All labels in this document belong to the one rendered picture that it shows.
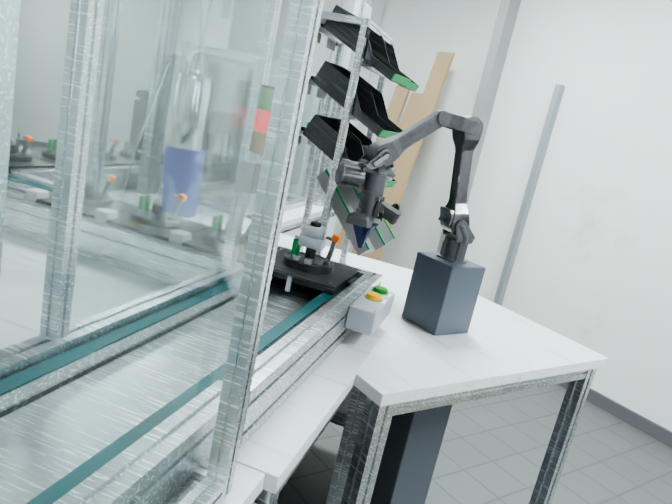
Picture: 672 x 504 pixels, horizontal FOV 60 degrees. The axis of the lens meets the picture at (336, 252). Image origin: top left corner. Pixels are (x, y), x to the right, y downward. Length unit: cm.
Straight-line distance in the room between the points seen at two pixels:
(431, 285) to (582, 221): 246
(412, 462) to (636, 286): 233
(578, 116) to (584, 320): 131
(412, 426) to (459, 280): 44
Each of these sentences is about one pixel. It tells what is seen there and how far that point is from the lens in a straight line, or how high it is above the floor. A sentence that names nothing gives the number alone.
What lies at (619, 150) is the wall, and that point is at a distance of 394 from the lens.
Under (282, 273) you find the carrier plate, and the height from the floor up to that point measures 97.
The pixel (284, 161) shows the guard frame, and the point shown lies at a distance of 68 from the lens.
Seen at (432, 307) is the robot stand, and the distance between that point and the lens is 163.
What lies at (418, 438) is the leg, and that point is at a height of 54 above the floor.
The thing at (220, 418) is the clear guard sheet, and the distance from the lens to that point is 77.
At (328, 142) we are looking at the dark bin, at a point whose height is 130.
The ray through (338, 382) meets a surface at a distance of 122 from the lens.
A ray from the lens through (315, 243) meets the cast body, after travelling 156.
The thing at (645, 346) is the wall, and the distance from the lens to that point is 383.
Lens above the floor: 139
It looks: 13 degrees down
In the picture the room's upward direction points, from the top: 12 degrees clockwise
